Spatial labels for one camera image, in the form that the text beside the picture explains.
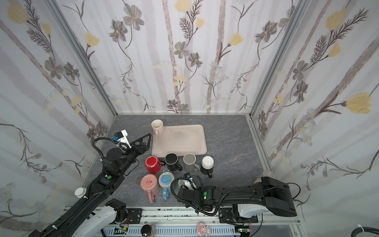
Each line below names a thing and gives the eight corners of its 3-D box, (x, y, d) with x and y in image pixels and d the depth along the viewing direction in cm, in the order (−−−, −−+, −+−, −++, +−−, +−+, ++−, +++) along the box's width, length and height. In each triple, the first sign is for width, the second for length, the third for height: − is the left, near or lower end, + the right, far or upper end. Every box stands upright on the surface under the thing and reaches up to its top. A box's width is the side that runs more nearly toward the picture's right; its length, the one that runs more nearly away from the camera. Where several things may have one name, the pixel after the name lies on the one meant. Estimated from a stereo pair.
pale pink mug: (158, 138, 107) (156, 130, 99) (152, 130, 111) (149, 122, 104) (167, 133, 110) (165, 124, 102) (160, 126, 115) (158, 117, 107)
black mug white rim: (166, 171, 91) (163, 165, 83) (167, 159, 96) (165, 152, 89) (182, 172, 91) (181, 165, 83) (182, 159, 96) (182, 152, 89)
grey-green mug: (183, 172, 91) (182, 164, 82) (184, 161, 96) (183, 152, 87) (199, 172, 91) (199, 164, 82) (198, 161, 96) (199, 152, 87)
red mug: (147, 173, 91) (143, 167, 84) (149, 162, 95) (146, 155, 89) (160, 173, 91) (157, 167, 84) (162, 162, 96) (159, 155, 89)
